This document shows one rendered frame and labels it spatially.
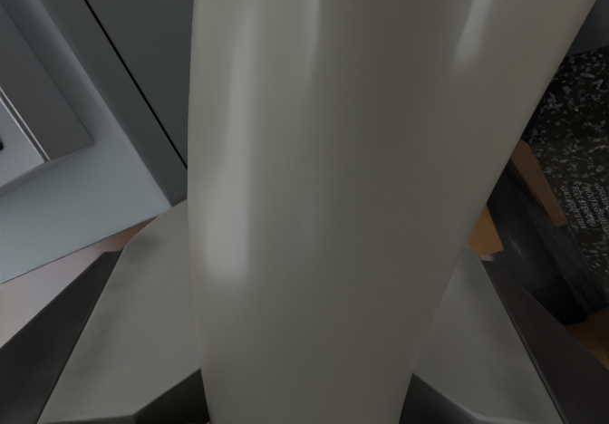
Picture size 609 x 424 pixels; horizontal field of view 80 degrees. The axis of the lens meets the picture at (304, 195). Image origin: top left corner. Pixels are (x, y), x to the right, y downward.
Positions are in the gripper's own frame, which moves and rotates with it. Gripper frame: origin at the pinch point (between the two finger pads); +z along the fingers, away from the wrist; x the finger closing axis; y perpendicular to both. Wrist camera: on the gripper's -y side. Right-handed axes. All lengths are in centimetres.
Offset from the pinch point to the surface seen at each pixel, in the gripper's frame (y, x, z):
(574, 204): 19, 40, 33
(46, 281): 114, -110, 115
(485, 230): 54, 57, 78
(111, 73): 2.4, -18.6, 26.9
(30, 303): 129, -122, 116
